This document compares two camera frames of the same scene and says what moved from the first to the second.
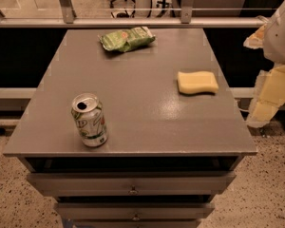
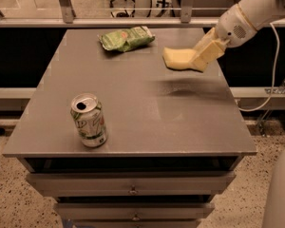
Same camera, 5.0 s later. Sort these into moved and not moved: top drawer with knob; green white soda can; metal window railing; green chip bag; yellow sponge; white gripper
Moved: yellow sponge; white gripper
Not moved: green chip bag; green white soda can; top drawer with knob; metal window railing
